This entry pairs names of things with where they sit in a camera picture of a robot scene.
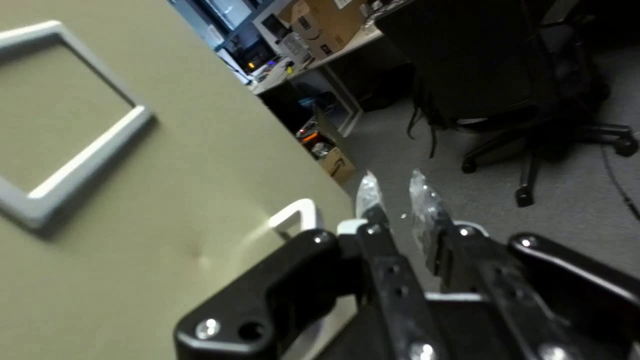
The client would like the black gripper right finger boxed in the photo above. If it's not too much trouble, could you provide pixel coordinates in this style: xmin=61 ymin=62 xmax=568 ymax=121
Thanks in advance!
xmin=408 ymin=167 xmax=640 ymax=360

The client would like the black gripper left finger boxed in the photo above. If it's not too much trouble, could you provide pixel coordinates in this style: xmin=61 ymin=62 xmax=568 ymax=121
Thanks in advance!
xmin=172 ymin=169 xmax=444 ymax=360

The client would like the white drawer handle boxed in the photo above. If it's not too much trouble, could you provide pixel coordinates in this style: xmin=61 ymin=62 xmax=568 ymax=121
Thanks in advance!
xmin=265 ymin=198 xmax=323 ymax=244

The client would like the grey drawer front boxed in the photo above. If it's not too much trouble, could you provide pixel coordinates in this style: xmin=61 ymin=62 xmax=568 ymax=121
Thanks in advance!
xmin=85 ymin=0 xmax=361 ymax=360

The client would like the grey cabinet with drawer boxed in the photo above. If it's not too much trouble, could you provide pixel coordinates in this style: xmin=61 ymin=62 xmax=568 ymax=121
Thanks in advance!
xmin=0 ymin=0 xmax=361 ymax=360

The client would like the small cardboard box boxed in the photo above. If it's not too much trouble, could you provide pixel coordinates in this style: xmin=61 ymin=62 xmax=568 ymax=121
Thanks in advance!
xmin=317 ymin=144 xmax=357 ymax=187

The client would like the orange item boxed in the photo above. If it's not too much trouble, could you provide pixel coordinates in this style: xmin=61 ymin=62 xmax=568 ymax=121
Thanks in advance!
xmin=296 ymin=118 xmax=325 ymax=146

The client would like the white desk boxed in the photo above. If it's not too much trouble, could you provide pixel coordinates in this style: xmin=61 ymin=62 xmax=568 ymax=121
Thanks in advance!
xmin=250 ymin=26 xmax=388 ymax=139

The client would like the black computer case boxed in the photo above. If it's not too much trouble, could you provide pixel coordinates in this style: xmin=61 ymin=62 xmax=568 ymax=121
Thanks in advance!
xmin=221 ymin=32 xmax=276 ymax=75

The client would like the black office chair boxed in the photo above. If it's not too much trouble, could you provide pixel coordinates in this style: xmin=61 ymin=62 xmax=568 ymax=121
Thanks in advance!
xmin=375 ymin=0 xmax=640 ymax=207

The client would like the white device with screen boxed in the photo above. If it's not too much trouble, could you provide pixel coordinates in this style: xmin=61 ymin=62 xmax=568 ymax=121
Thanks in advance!
xmin=252 ymin=6 xmax=296 ymax=49

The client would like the large cardboard box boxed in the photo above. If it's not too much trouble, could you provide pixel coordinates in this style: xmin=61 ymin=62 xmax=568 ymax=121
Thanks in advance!
xmin=277 ymin=0 xmax=367 ymax=58

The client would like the computer monitor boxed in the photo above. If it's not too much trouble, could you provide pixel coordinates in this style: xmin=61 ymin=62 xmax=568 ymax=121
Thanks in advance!
xmin=197 ymin=0 xmax=255 ymax=32

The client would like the thin black floor cable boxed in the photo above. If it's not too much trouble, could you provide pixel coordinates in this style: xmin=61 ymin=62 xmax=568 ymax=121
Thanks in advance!
xmin=598 ymin=142 xmax=640 ymax=221

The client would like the white cabinet handle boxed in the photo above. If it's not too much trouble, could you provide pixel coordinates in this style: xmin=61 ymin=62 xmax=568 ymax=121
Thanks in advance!
xmin=0 ymin=17 xmax=156 ymax=235

